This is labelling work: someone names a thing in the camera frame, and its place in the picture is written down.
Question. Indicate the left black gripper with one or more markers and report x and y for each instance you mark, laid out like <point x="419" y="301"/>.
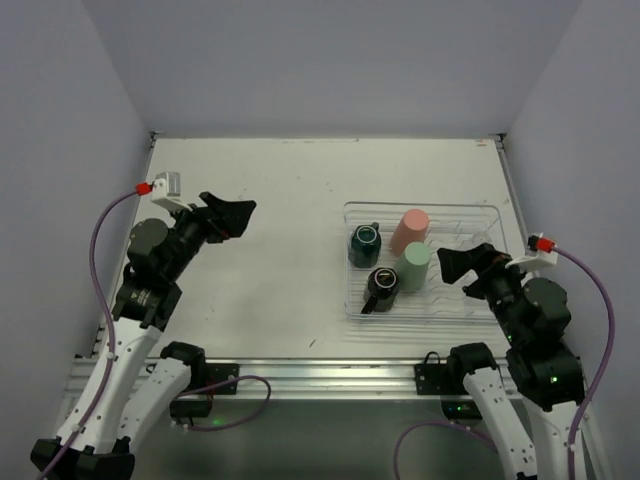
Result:
<point x="211" y="223"/>

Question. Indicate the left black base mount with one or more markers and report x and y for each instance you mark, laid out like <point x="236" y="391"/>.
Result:
<point x="187" y="410"/>

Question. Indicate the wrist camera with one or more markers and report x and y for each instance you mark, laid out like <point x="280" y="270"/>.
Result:
<point x="540" y="254"/>
<point x="166" y="192"/>

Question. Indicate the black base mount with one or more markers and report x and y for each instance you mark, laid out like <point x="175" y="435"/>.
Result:
<point x="187" y="410"/>
<point x="432" y="378"/>

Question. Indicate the teal ceramic mug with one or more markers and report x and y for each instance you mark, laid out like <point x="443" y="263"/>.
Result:
<point x="365" y="245"/>

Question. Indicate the light green plastic cup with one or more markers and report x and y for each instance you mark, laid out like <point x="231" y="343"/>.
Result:
<point x="412" y="266"/>

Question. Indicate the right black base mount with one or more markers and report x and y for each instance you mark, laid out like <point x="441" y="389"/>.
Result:
<point x="432" y="378"/>

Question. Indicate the clear plastic dish rack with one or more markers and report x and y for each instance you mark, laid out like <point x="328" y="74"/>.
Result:
<point x="452" y="226"/>

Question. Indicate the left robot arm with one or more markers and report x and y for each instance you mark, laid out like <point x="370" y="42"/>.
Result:
<point x="100" y="436"/>

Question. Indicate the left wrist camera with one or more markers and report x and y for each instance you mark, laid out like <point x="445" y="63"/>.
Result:
<point x="166" y="192"/>

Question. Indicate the aluminium mounting rail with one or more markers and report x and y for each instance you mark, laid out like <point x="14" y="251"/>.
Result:
<point x="313" y="379"/>

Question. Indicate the pink plastic cup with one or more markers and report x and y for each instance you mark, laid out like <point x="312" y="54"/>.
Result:
<point x="411" y="228"/>

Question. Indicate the black ceramic mug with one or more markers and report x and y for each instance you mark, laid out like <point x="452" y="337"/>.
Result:
<point x="381" y="291"/>

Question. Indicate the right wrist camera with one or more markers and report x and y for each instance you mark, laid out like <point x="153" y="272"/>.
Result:
<point x="540" y="254"/>

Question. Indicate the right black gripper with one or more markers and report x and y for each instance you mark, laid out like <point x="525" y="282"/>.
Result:
<point x="481" y="272"/>

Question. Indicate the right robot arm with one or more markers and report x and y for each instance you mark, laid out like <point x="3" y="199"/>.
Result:
<point x="533" y="315"/>

